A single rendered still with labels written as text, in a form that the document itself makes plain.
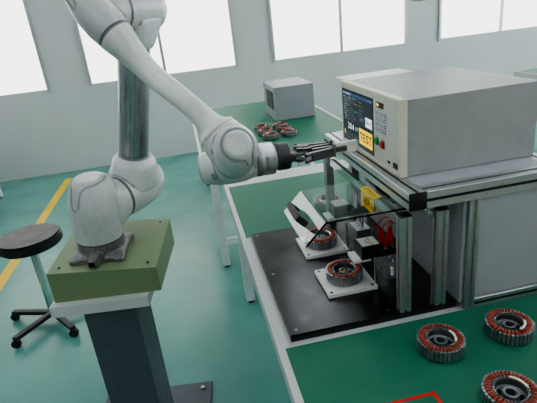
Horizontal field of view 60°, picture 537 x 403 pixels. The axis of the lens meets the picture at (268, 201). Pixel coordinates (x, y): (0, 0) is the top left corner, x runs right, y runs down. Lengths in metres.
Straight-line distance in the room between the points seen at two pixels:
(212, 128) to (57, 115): 5.11
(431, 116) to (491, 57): 6.03
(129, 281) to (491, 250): 1.08
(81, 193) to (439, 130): 1.07
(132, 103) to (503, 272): 1.21
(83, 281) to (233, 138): 0.81
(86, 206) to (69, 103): 4.57
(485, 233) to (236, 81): 4.93
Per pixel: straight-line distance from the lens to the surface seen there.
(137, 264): 1.60
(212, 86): 5.97
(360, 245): 1.41
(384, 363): 1.21
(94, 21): 1.38
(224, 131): 1.06
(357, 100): 1.48
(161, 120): 6.01
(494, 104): 1.36
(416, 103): 1.24
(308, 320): 1.32
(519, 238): 1.41
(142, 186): 1.69
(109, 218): 1.60
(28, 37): 6.10
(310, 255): 1.59
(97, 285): 1.64
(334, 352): 1.24
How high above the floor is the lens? 1.55
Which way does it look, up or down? 22 degrees down
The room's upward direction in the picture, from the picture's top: 7 degrees counter-clockwise
